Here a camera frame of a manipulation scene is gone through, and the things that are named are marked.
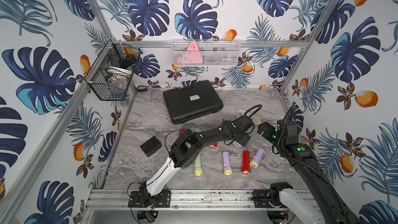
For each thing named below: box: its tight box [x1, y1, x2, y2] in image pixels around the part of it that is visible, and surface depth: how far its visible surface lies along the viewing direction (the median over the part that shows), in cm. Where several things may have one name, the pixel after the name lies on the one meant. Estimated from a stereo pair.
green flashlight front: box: [193, 152, 204, 177], surface depth 83 cm
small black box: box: [139, 135, 163, 158], surface depth 92 cm
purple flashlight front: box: [221, 151, 234, 176], surface depth 85 cm
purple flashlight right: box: [249, 147, 266, 169], surface depth 87 cm
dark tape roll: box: [137, 85, 148, 93], surface depth 124 cm
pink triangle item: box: [181, 40, 204, 64], surface depth 92 cm
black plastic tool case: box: [162, 79, 224, 125], surface depth 108 cm
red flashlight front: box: [242, 150, 251, 175], surface depth 86 cm
